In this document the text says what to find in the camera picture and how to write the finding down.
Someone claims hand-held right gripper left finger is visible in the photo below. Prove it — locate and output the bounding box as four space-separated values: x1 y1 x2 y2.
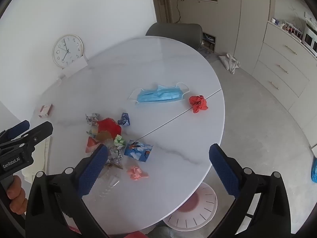
25 144 109 238

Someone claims blue plastic bag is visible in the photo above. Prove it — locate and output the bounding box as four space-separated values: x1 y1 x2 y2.
311 157 317 184

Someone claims brown wrapper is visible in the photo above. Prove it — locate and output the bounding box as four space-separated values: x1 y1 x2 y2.
95 131 112 143

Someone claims white oven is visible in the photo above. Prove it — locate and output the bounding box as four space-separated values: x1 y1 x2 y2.
302 21 317 55

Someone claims green crumpled paper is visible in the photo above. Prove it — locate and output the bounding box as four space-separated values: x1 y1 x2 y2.
113 134 126 150

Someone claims cream paper stack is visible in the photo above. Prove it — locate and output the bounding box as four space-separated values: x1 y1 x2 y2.
22 139 51 179

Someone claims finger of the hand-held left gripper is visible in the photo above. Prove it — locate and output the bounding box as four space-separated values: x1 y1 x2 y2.
0 120 31 144
14 121 54 152

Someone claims beige drawer cabinet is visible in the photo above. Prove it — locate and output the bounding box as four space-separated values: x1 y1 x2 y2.
251 21 317 127

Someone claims small pink box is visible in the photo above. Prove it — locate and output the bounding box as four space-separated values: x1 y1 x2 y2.
38 104 53 118

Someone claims navy wrapper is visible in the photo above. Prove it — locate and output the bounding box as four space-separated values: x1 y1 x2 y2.
117 112 131 127

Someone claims white round wall clock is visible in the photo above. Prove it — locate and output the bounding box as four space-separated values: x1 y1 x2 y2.
52 34 84 68

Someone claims black cable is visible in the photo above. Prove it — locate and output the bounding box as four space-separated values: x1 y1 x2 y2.
175 0 183 23

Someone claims white card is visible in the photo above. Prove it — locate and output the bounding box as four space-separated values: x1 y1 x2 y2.
61 55 88 78

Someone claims patterned crumpled paper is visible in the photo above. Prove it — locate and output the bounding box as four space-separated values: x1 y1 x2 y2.
85 113 101 126

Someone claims blue face mask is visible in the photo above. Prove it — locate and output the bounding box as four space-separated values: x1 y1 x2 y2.
128 82 189 105

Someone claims beige tall wardrobe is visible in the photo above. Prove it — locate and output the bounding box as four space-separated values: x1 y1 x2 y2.
215 0 270 76

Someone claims orange red wrapper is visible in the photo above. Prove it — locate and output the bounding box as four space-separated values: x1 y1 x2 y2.
85 136 102 154

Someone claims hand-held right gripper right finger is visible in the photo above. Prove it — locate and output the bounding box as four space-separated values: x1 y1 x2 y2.
209 143 291 238

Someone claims teal quilted garment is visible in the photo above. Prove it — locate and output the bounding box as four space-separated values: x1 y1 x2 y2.
146 226 174 238

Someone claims pink crumpled paper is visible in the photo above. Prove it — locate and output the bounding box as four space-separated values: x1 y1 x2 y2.
127 166 149 180

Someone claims red plastic wrapper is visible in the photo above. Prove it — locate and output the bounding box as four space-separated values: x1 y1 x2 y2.
96 118 122 139

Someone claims red crumpled paper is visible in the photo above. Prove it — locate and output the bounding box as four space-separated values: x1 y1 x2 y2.
189 95 208 114

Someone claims blue printed packet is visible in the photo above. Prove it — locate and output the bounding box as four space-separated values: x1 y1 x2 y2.
123 139 153 162

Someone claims white tote bag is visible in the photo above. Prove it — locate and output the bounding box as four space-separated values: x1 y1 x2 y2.
218 54 241 75

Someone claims white slotted bin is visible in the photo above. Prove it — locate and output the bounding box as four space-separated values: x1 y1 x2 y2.
163 181 218 230

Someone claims grey chair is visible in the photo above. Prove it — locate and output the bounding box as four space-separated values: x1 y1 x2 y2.
145 23 203 50

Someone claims silver printed wrapper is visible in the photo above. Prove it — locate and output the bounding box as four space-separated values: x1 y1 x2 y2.
105 141 124 170

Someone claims white dish rack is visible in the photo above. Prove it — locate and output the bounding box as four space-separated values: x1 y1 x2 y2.
284 21 304 41

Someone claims person's left hand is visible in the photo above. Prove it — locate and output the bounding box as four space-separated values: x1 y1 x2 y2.
6 175 27 215

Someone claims shoe shelf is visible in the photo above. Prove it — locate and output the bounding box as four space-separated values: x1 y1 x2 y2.
202 32 216 54

